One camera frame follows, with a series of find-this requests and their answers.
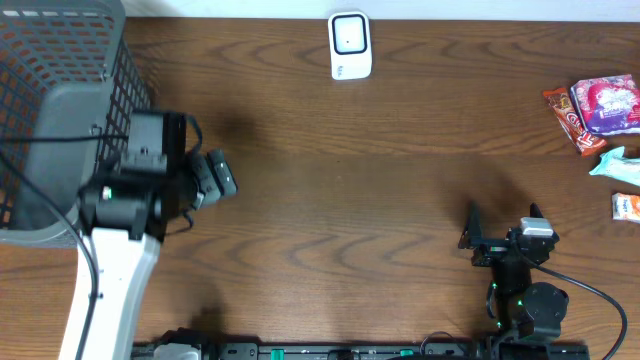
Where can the white barcode scanner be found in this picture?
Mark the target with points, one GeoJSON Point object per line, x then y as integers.
{"type": "Point", "coordinates": [350, 45]}

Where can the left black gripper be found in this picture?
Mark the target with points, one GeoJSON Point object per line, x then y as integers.
{"type": "Point", "coordinates": [201, 176]}

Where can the orange brown candy bar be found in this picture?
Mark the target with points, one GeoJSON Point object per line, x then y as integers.
{"type": "Point", "coordinates": [560, 103]}

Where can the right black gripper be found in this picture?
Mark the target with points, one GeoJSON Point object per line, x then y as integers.
{"type": "Point", "coordinates": [498, 245]}

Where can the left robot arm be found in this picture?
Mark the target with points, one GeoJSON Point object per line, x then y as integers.
{"type": "Point", "coordinates": [127, 211]}

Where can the orange tissue pack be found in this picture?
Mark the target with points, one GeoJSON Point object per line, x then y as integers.
{"type": "Point", "coordinates": [626, 207]}

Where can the red purple snack packet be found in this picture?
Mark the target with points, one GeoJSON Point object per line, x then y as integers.
{"type": "Point", "coordinates": [608, 106]}

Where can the grey plastic shopping basket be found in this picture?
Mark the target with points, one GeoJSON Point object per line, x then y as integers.
{"type": "Point", "coordinates": [68, 87]}

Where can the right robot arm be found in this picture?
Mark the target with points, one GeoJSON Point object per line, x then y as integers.
{"type": "Point", "coordinates": [528, 314]}

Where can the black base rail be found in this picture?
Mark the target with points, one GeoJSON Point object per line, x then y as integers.
{"type": "Point", "coordinates": [432, 350]}

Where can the teal white snack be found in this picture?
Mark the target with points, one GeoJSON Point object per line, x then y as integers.
{"type": "Point", "coordinates": [614, 164]}

